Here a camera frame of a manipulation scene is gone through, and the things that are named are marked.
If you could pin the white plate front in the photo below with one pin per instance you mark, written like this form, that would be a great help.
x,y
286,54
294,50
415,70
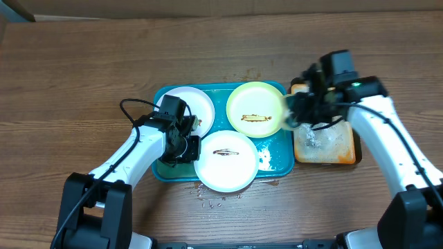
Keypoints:
x,y
228,161

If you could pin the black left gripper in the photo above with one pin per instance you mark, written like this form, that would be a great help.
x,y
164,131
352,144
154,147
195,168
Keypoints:
x,y
193,154

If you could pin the cardboard back panel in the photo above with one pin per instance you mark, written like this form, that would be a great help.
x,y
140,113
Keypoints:
x,y
129,9

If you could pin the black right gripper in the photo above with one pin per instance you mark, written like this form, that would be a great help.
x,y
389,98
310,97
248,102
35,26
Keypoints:
x,y
299,112

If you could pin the yellow-green plate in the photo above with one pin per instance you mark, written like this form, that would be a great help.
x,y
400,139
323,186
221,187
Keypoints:
x,y
255,109

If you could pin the white plate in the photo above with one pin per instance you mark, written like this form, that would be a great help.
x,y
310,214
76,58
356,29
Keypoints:
x,y
228,161
199,102

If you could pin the orange soapy tray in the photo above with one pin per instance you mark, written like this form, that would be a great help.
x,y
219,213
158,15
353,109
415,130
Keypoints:
x,y
336,145

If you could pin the green yellow sponge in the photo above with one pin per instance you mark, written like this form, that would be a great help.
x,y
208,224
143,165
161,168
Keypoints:
x,y
288,112

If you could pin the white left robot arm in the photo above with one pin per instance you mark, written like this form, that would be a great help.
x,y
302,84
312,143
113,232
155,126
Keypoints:
x,y
96,208

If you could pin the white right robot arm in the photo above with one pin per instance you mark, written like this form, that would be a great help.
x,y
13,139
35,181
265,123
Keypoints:
x,y
414,217

